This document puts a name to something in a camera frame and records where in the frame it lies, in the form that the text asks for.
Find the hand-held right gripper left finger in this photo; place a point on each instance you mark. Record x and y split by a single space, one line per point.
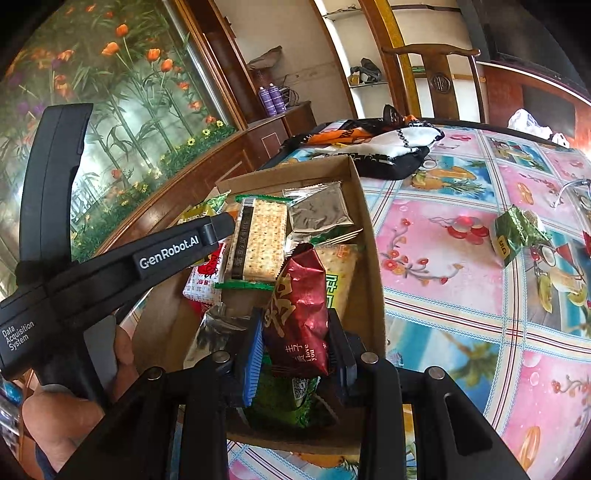
249 369

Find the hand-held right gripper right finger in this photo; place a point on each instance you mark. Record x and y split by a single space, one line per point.
345 369

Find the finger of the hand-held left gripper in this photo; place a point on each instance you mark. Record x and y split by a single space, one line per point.
220 229

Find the green-edged cracker packet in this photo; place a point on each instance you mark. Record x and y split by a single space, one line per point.
258 240

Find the dark red snack packet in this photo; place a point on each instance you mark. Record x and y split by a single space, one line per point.
298 318

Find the brown cardboard box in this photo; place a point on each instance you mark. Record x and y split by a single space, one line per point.
369 286

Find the person's left hand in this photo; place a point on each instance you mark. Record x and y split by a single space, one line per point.
64 420

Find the red and white snack packet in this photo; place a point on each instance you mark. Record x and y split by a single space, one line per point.
207 277

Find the yellow-green cracker packet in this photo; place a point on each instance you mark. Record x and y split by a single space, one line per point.
341 272

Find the printed tablecloth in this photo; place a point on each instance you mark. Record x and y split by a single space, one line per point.
461 323

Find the wooden side cabinet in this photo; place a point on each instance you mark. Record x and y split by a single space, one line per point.
295 122

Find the purple bottle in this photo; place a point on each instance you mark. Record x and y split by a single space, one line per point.
265 101
278 98

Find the orange printed bag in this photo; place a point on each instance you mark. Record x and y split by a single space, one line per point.
337 133

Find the brown cloth bundle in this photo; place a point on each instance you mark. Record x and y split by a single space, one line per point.
268 57

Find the black and white cloth bag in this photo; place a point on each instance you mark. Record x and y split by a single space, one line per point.
397 143

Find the wooden chair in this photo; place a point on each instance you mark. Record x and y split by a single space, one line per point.
438 83

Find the purple-framed glasses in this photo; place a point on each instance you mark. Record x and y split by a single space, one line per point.
572 183

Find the reddish wooden tv cabinet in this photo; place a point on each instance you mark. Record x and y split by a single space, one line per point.
503 92

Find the small white plastic bag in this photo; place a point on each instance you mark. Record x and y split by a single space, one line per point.
561 139

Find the black television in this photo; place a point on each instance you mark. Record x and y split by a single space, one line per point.
521 37

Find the flower wall mural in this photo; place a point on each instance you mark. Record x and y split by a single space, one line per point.
115 115

